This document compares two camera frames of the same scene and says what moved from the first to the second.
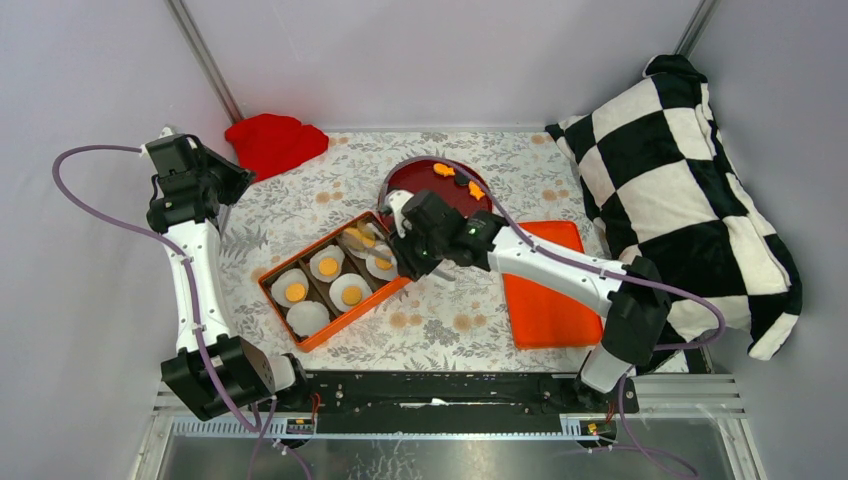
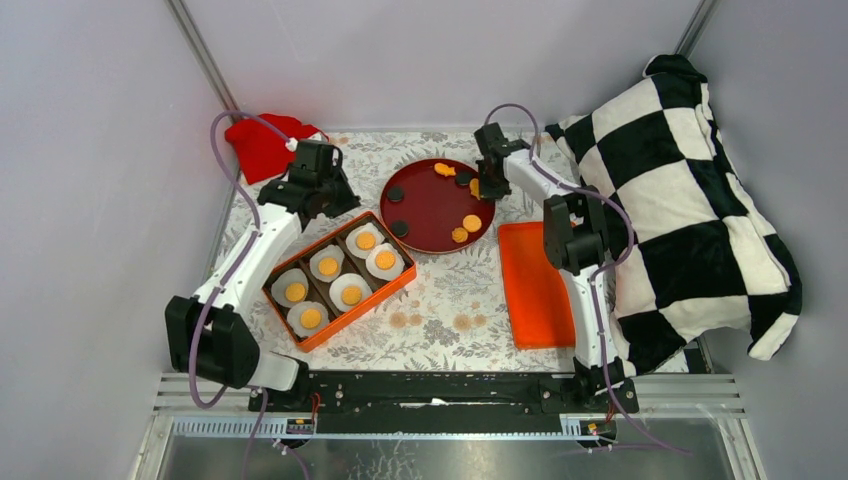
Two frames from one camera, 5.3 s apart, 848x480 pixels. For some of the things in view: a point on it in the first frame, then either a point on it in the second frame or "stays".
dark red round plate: (462, 187) stays
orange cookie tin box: (334, 281) stays
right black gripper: (408, 264) → (485, 190)
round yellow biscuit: (295, 292) stays
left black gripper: (239, 177) → (348, 200)
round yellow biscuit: (351, 295) stays
